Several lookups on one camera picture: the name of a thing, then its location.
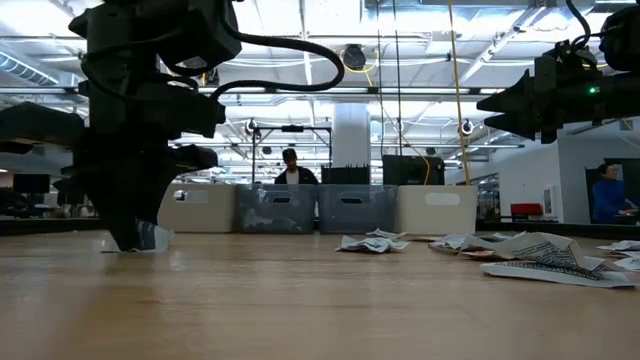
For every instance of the long linear ceiling light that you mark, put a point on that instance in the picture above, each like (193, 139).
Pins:
(400, 90)

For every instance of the grey plastic bin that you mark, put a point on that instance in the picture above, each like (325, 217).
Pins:
(357, 217)
(275, 217)

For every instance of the white packet with grey print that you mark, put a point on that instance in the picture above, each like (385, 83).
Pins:
(465, 242)
(160, 240)
(555, 265)
(629, 263)
(509, 236)
(372, 245)
(387, 233)

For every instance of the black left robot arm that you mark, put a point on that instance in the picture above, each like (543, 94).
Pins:
(150, 30)

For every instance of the person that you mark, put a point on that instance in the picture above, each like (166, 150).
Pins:
(295, 175)
(607, 197)

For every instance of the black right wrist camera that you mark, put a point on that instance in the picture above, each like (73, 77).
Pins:
(565, 67)

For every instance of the white plastic bin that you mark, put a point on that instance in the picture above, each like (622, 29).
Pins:
(437, 217)
(210, 210)

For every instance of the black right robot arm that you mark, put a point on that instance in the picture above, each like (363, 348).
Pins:
(622, 40)

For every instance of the white packet with blue print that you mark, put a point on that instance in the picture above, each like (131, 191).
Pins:
(622, 245)

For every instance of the red tool cart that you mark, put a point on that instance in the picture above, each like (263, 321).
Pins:
(526, 210)

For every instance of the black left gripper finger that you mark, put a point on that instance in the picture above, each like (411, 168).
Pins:
(110, 200)
(160, 170)

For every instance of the black equipment box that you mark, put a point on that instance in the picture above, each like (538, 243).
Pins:
(345, 175)

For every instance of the white packet with red print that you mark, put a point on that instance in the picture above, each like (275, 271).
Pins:
(477, 254)

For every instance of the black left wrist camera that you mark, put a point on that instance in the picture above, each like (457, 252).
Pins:
(195, 112)

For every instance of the black computer monitor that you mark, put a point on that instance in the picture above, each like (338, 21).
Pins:
(31, 184)

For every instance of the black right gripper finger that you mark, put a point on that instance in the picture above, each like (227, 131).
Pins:
(525, 125)
(517, 100)

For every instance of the black equipment crate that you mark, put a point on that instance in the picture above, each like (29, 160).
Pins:
(410, 171)

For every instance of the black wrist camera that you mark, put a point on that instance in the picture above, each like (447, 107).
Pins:
(565, 67)
(195, 112)

